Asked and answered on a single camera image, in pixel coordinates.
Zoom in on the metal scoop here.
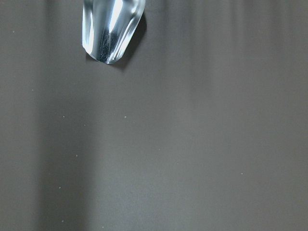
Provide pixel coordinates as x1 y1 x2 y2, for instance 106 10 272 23
82 0 146 64

